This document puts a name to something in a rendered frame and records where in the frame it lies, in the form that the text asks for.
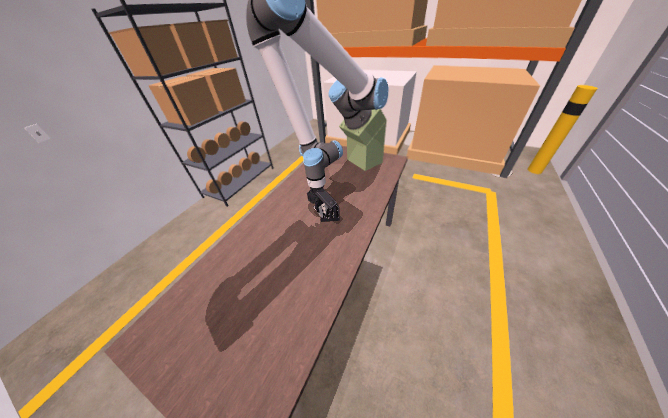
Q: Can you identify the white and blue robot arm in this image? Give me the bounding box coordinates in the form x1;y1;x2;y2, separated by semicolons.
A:
246;0;389;188

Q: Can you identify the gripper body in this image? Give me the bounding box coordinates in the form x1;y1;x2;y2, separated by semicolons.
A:
307;186;324;206

